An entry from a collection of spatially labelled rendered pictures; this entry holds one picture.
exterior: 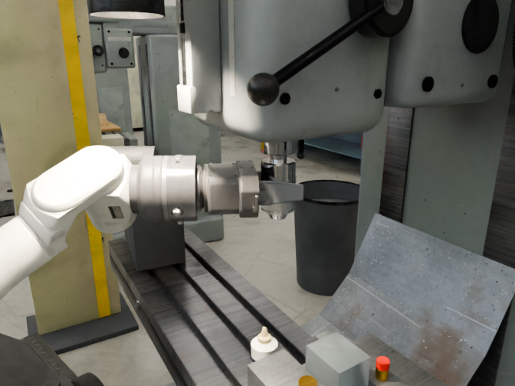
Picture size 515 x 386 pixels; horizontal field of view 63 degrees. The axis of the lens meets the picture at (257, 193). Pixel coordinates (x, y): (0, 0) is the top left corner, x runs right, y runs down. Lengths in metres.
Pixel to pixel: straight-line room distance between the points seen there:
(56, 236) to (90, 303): 2.00
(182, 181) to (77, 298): 2.01
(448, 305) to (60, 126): 1.84
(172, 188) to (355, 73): 0.25
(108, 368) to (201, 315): 1.44
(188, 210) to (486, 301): 0.52
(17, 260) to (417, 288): 0.67
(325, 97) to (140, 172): 0.24
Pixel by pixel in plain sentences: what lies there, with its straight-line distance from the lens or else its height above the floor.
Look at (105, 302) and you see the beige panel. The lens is 2.54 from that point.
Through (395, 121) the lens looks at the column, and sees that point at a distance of 0.90.
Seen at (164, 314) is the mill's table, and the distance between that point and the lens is 0.89.
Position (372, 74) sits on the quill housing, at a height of 1.38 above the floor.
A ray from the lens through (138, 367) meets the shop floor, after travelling 2.25.
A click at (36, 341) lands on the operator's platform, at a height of 0.40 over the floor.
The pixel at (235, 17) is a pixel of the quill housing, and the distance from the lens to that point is 0.46.
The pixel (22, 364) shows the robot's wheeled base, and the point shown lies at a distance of 1.46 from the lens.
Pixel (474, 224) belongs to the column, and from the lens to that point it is 0.83.
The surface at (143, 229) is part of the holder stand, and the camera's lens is 1.02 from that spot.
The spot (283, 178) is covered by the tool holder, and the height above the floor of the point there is 1.25.
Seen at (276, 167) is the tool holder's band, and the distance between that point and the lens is 0.55.
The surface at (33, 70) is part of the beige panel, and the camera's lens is 2.19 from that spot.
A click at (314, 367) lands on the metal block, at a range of 0.57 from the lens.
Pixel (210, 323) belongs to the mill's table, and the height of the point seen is 0.91.
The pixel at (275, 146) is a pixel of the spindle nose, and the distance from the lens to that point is 0.54.
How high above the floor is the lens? 1.40
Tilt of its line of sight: 18 degrees down
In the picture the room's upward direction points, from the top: straight up
